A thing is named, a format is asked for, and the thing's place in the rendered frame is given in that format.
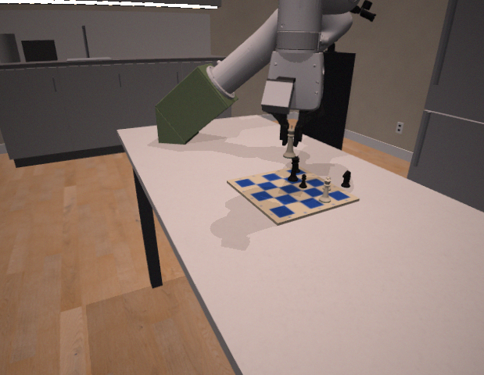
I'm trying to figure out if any blue and cream chessboard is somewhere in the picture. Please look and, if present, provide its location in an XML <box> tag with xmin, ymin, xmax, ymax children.
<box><xmin>227</xmin><ymin>166</ymin><xmax>360</xmax><ymax>226</ymax></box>

